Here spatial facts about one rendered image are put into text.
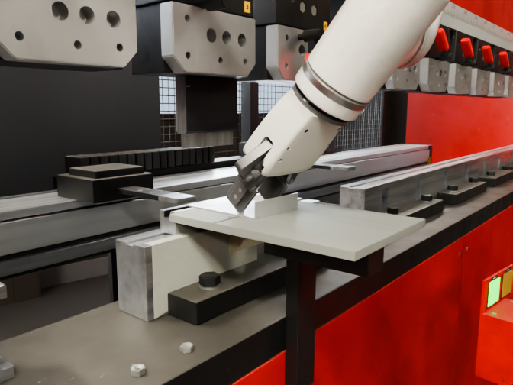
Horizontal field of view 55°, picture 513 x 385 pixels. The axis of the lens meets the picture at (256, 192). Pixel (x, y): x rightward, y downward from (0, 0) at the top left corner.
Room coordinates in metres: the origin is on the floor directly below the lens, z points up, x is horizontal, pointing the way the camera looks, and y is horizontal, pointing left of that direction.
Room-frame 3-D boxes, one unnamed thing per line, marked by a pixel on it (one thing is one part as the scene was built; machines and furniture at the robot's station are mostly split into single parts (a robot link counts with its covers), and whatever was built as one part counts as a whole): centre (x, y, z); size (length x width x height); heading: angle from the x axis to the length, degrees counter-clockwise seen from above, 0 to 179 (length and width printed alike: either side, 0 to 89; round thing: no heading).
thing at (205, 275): (0.61, 0.06, 0.91); 0.03 x 0.03 x 0.02
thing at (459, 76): (1.44, -0.55, 1.26); 0.15 x 0.09 x 0.17; 141
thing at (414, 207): (1.12, -0.36, 0.89); 0.30 x 0.05 x 0.03; 141
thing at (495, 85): (1.75, -0.81, 1.26); 0.15 x 0.09 x 0.17; 141
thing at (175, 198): (0.78, 0.20, 1.01); 0.26 x 0.12 x 0.05; 51
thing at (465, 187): (1.43, -0.61, 0.89); 0.30 x 0.05 x 0.03; 141
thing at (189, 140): (0.69, 0.07, 1.13); 0.10 x 0.02 x 0.10; 141
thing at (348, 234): (0.59, -0.05, 1.00); 0.26 x 0.18 x 0.01; 51
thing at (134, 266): (0.73, 0.03, 0.92); 0.39 x 0.06 x 0.10; 141
